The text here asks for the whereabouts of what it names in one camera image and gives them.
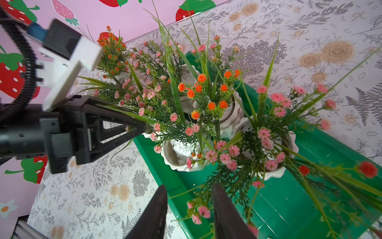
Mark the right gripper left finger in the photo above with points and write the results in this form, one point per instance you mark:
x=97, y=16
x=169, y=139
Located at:
x=152, y=222

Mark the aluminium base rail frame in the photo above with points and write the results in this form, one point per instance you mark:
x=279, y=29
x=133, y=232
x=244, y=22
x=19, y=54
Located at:
x=24, y=231

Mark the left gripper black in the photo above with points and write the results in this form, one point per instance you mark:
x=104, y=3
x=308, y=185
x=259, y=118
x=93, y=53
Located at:
x=63, y=134

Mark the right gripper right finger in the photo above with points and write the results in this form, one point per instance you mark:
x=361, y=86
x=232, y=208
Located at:
x=228, y=224

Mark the green plastic storage tray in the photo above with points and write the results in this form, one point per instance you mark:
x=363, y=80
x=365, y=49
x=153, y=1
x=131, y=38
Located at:
x=283, y=209

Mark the pink flower pot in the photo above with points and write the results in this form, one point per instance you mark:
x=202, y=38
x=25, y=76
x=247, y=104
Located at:
x=152, y=96
x=244, y=160

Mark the orange flower potted plant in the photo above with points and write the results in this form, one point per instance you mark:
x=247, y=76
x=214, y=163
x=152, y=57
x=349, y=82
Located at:
x=213, y=90

